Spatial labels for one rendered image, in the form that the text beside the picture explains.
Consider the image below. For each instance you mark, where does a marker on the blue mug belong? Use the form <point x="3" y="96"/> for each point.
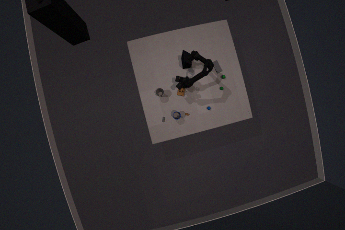
<point x="176" y="115"/>

